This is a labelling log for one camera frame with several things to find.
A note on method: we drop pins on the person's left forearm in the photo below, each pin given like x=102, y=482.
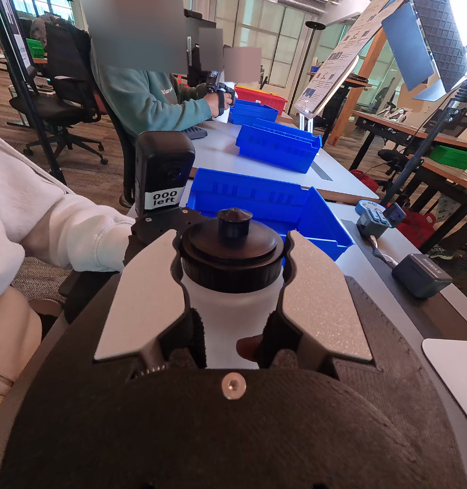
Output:
x=65, y=229

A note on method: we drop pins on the white plastic bottle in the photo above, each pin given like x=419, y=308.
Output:
x=233, y=317

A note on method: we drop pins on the wooden post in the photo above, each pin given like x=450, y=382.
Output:
x=355, y=95

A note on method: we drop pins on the small blue box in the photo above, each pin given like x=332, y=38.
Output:
x=395, y=216

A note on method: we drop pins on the blue tape roll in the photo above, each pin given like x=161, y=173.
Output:
x=361, y=208

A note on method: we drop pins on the red crate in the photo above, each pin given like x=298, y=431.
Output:
x=416, y=229

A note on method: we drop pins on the person's right hand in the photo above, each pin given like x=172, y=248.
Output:
x=248, y=347

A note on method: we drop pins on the green plastic bin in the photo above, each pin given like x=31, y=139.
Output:
x=35, y=49
x=451, y=156

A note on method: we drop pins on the black bottle lid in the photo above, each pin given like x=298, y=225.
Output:
x=233, y=263

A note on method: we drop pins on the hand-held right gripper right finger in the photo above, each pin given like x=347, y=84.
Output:
x=325, y=305

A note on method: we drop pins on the blue plastic bin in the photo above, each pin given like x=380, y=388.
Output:
x=275, y=149
x=256, y=198
x=252, y=112

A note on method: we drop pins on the wooden instruction board stand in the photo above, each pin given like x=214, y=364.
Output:
x=454, y=374
x=332, y=76

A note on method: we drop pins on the long wooden table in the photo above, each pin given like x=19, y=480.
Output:
x=409, y=130

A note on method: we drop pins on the small grey charger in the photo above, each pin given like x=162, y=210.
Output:
x=370, y=225

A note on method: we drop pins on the black stand pole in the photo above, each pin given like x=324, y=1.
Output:
x=27, y=95

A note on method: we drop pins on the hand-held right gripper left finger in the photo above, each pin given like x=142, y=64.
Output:
x=141, y=301

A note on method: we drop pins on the red plastic bin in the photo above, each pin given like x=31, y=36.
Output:
x=264, y=97

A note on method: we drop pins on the grey power adapter box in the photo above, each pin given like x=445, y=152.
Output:
x=420, y=279

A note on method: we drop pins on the black floor lamp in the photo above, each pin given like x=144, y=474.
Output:
x=315, y=25

